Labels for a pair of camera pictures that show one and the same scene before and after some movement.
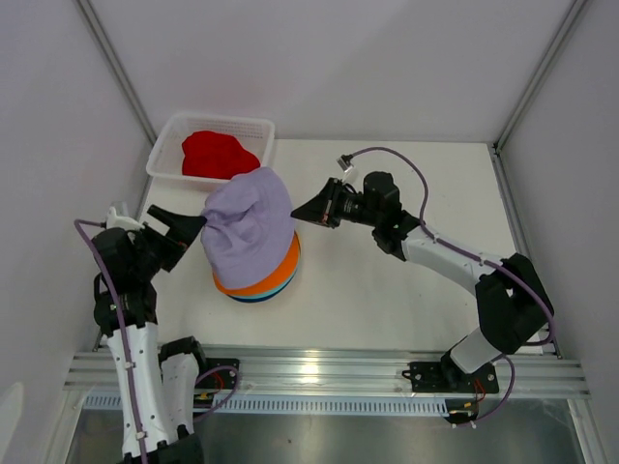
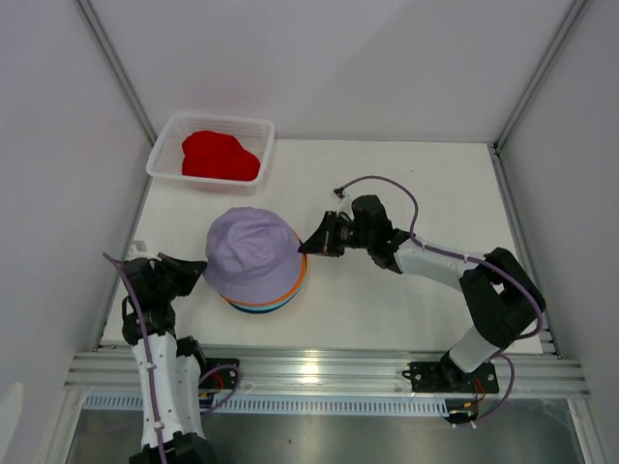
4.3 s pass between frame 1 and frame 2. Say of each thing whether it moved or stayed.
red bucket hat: stayed
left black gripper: moved
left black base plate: stayed
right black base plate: stayed
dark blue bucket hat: moved
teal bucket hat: moved
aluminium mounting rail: stayed
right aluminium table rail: stayed
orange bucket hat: moved
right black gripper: moved
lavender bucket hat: moved
